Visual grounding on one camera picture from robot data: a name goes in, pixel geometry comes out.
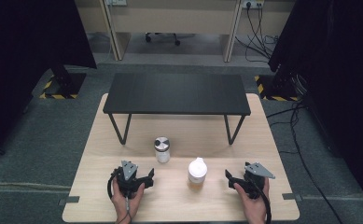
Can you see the glass shaker with silver lid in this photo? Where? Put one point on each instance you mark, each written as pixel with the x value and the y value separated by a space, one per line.
pixel 162 151

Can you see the office chair base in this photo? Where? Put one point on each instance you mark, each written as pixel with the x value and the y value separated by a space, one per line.
pixel 176 41

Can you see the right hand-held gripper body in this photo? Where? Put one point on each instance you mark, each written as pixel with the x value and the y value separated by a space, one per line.
pixel 254 175

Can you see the person's right hand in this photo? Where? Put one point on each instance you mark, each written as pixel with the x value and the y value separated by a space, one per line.
pixel 254 207

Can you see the black shelf with metal legs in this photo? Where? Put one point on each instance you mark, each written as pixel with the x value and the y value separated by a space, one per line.
pixel 176 93

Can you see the beige office desk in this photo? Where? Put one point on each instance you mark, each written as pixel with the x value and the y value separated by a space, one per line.
pixel 173 18

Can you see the amber bottle with white cap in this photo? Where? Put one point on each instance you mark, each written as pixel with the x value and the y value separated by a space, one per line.
pixel 197 174

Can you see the grey tape piece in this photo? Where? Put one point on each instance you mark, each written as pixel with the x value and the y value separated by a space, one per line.
pixel 291 196
pixel 69 200

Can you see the black curtain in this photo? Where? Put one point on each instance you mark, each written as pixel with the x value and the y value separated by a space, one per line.
pixel 341 77
pixel 20 62

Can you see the person's left hand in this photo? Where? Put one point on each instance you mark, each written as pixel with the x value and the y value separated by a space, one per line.
pixel 120 202

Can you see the black stand base hazard tape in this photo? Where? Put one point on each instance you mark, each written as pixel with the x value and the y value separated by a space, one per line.
pixel 274 90
pixel 67 84

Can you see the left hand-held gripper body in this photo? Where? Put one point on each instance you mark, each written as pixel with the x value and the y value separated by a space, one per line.
pixel 128 174

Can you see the white wall power outlet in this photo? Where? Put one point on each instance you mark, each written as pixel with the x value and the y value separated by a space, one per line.
pixel 252 3
pixel 117 2

